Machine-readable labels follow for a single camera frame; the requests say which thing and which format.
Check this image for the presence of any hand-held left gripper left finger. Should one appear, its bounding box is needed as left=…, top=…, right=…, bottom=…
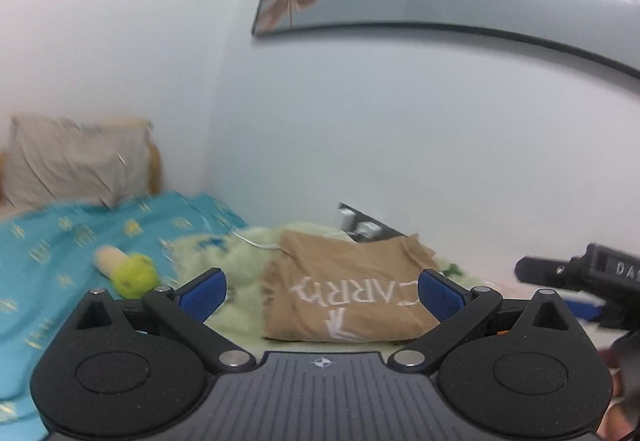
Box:
left=75, top=267, right=257, bottom=375

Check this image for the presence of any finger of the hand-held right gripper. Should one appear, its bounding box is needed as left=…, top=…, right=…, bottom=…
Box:
left=515, top=256, right=583, bottom=293

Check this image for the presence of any teal patterned bed sheet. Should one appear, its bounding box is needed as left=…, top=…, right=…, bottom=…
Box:
left=0, top=191, right=249, bottom=441

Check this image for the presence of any white cable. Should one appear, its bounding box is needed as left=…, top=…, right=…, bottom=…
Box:
left=160, top=216, right=282, bottom=263

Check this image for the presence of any light green fleece blanket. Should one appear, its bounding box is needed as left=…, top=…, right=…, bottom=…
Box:
left=169, top=220, right=503, bottom=353

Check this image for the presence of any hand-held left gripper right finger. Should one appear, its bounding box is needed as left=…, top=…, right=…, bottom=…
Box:
left=387, top=268, right=576, bottom=376

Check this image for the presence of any green and beige plush toy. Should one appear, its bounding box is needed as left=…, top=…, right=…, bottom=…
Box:
left=95, top=245, right=160, bottom=300

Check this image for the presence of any tan printed garment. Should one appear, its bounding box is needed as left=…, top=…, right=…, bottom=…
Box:
left=262, top=228, right=442, bottom=343

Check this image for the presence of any grey pillow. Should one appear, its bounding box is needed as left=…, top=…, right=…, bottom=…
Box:
left=5, top=115, right=154, bottom=210

